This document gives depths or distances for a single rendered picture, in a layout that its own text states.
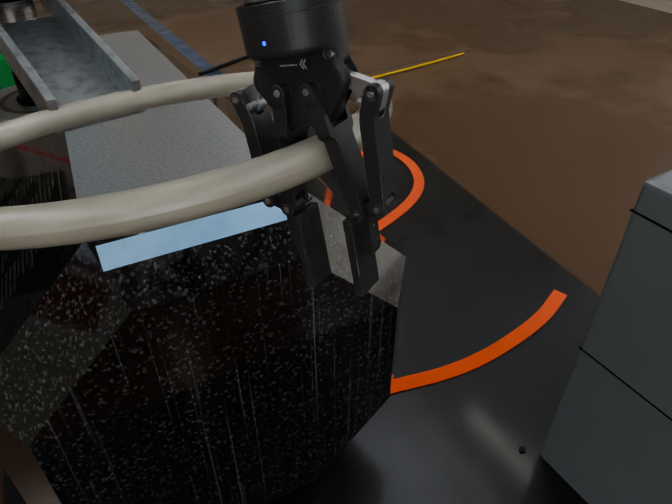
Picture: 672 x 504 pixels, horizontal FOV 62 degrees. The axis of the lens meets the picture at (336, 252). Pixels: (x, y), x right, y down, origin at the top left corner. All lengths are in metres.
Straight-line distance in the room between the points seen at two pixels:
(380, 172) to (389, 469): 1.13
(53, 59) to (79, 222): 0.63
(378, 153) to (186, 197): 0.14
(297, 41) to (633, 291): 0.88
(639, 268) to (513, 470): 0.64
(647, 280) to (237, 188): 0.86
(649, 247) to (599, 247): 1.24
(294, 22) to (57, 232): 0.21
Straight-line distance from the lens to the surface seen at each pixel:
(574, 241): 2.33
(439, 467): 1.49
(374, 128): 0.40
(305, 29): 0.39
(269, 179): 0.40
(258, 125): 0.46
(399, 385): 1.62
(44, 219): 0.41
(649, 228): 1.08
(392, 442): 1.52
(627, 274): 1.14
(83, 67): 0.98
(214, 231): 0.87
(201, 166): 0.99
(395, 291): 1.09
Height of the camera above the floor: 1.27
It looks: 37 degrees down
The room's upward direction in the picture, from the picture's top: straight up
